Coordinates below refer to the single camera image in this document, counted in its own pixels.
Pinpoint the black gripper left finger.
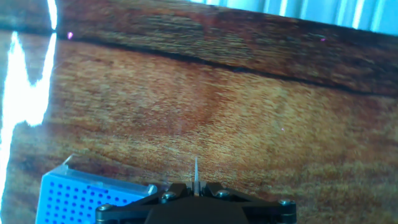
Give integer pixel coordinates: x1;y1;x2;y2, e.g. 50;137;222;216
95;181;196;224

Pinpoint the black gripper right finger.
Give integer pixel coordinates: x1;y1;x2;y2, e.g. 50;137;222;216
198;181;297;224

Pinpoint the small clear pipette tip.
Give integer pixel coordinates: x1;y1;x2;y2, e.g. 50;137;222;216
193;157;200;183

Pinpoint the blue pipette tip rack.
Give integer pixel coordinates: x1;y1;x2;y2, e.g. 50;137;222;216
34;154;159;224

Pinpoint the glossy wood-grain table mat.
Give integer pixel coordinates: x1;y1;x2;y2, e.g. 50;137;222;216
0;0;398;224

